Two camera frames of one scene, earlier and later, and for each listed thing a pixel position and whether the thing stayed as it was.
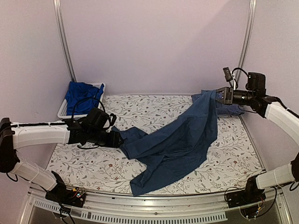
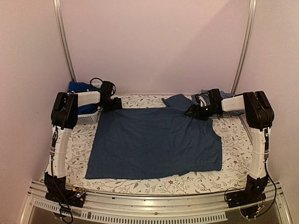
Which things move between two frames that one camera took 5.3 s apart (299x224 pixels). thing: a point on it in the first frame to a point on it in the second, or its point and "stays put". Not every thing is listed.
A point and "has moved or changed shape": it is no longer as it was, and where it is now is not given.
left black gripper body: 111,142 to 111,105
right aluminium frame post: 249,23 stays put
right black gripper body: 230,90 to 203,114
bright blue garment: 77,90 stays put
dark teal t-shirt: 180,147 has moved or changed shape
